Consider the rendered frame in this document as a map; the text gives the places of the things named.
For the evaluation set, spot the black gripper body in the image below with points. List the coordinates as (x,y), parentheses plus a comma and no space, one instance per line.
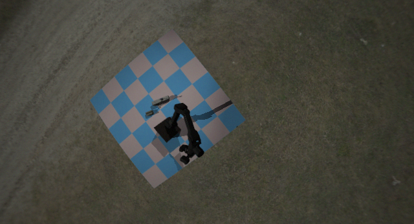
(185,159)

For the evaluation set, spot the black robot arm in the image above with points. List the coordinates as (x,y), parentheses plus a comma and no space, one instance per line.
(193,135)

